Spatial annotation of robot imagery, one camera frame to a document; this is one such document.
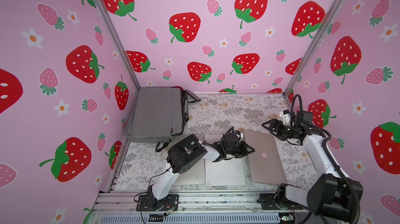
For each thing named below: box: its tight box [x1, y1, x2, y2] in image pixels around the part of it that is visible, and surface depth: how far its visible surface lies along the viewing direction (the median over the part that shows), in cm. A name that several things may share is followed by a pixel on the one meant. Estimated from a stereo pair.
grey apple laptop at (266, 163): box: [242, 129, 289, 185], surface depth 88 cm
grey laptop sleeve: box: [125, 85, 201, 153], surface depth 99 cm
